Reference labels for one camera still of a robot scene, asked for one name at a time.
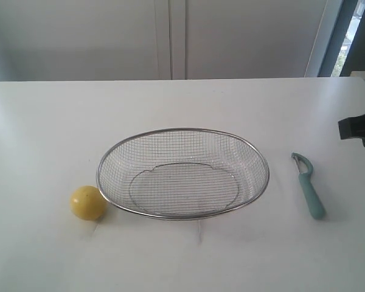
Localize white cabinet doors in background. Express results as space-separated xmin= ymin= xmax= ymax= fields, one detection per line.
xmin=0 ymin=1 xmax=327 ymax=81

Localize yellow lemon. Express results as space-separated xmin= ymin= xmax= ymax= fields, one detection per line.
xmin=69 ymin=186 xmax=107 ymax=221

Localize teal handled vegetable peeler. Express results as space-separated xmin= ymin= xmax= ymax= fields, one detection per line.
xmin=291 ymin=153 xmax=326 ymax=220

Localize window with dark frame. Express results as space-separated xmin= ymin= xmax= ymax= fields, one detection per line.
xmin=318 ymin=1 xmax=365 ymax=77

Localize oval metal wire mesh basket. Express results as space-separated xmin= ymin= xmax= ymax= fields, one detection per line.
xmin=96 ymin=128 xmax=270 ymax=220

